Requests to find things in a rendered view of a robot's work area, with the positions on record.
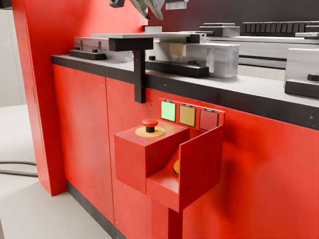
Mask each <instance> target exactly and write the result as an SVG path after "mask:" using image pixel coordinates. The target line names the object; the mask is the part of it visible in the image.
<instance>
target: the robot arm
mask: <svg viewBox="0 0 319 239"><path fill-rule="evenodd" d="M164 1H165V0H130V2H131V3H132V4H133V6H134V7H135V8H136V9H137V10H138V12H139V13H140V14H141V15H142V16H143V17H144V18H146V19H147V20H150V17H149V15H148V13H147V12H146V9H147V7H148V6H149V8H150V9H151V11H152V12H153V13H154V15H155V17H156V18H158V19H160V20H163V16H162V13H161V11H160V9H161V7H162V5H163V3H164ZM124 3H125V0H110V2H109V5H110V6H111V7H113V8H121V7H123V6H124Z"/></svg>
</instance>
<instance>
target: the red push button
mask: <svg viewBox="0 0 319 239"><path fill-rule="evenodd" d="M158 123H159V122H158V121H157V120H156V119H145V120H143V121H142V125H143V126H145V127H146V132H148V133H153V132H155V126H157V125H158Z"/></svg>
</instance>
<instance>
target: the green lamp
mask: <svg viewBox="0 0 319 239"><path fill-rule="evenodd" d="M161 117H162V118H165V119H169V120H173V121H175V104H172V103H168V102H163V101H162V102H161Z"/></svg>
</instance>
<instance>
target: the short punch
mask: <svg viewBox="0 0 319 239"><path fill-rule="evenodd" d="M187 2H188V0H165V1H164V3H165V4H166V10H167V9H185V8H186V7H187Z"/></svg>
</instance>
